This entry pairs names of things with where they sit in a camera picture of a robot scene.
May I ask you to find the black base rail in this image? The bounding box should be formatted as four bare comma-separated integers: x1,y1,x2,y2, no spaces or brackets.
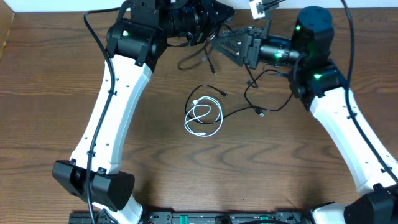
68,211,315,224

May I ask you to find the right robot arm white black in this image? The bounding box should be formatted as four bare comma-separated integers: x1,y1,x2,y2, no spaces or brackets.
214,6,397,223

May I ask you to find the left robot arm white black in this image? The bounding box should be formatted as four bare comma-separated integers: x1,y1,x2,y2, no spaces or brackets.
52,0,234,223

